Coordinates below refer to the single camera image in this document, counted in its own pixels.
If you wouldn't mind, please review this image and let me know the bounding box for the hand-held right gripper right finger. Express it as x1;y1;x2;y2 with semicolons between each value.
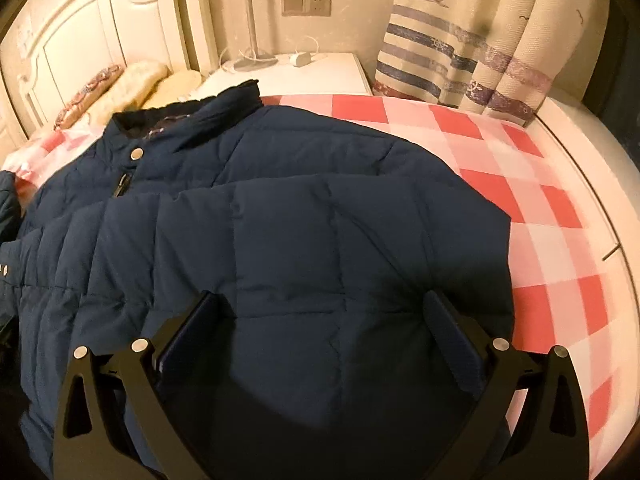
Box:
422;290;594;480

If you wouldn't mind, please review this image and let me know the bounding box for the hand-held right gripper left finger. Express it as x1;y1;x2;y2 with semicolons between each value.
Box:
52;290;235;480

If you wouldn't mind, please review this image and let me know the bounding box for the navy blue puffer jacket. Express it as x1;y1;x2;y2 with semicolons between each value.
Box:
0;79;516;480

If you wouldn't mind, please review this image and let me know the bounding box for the red white checkered bed sheet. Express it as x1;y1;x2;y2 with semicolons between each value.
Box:
0;94;619;471

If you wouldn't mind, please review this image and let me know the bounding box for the yellow pillow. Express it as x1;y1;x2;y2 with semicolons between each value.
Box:
142;70;203;110

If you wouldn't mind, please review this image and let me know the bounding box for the cream fluffy pillow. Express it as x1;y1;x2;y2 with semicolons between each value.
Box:
87;60;171;123

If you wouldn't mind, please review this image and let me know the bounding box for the patterned pillow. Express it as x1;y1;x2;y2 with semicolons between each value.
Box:
52;64;125;129

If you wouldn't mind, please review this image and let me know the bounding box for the striped nautical curtain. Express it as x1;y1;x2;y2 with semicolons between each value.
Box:
372;0;601;128

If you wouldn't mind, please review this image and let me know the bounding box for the grey floor lamp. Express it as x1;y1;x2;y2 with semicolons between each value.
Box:
234;0;279;72

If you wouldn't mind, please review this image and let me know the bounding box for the white nightstand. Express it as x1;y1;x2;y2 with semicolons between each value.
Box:
192;52;374;104

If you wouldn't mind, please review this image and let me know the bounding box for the white wooden headboard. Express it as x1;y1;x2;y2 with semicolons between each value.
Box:
0;0;221;133

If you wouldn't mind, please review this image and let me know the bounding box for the white cable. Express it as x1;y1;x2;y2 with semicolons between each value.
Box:
287;36;322;61

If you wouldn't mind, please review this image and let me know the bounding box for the wall socket panel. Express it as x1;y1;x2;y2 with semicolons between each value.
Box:
280;0;332;17

